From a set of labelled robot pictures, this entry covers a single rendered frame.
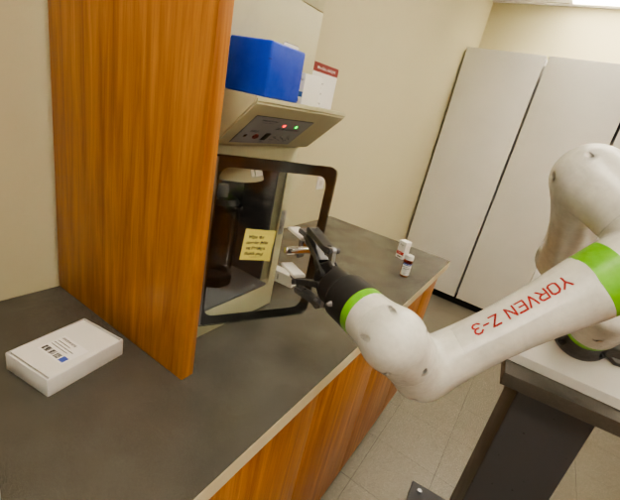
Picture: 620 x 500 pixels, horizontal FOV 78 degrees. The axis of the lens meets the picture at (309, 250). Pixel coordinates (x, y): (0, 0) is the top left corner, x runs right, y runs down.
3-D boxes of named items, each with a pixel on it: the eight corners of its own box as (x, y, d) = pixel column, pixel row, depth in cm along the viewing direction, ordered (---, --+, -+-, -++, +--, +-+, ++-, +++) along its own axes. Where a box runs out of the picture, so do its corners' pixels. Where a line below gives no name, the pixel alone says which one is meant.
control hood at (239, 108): (202, 141, 72) (208, 84, 69) (300, 145, 99) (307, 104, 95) (247, 156, 67) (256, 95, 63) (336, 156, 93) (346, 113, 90)
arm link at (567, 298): (561, 244, 63) (616, 294, 54) (568, 281, 70) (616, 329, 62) (370, 344, 71) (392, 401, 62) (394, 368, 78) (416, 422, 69)
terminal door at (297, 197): (190, 325, 88) (209, 152, 74) (305, 312, 104) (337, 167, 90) (191, 327, 87) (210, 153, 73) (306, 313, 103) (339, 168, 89)
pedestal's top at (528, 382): (608, 377, 122) (614, 367, 121) (634, 443, 95) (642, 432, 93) (503, 335, 134) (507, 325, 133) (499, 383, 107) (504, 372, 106)
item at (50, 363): (6, 369, 72) (4, 352, 71) (84, 332, 86) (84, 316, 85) (48, 398, 68) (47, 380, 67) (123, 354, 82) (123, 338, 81)
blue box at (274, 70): (223, 87, 71) (229, 34, 68) (259, 94, 79) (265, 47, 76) (264, 97, 66) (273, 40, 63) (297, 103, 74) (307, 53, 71)
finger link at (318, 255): (318, 278, 75) (321, 274, 74) (300, 236, 81) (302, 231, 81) (334, 277, 77) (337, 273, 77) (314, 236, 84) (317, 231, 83)
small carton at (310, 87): (285, 100, 83) (290, 70, 81) (302, 103, 87) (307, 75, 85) (301, 103, 80) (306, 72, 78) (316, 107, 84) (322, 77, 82)
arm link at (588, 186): (566, 238, 109) (605, 114, 66) (609, 286, 101) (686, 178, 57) (523, 261, 112) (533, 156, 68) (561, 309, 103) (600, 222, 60)
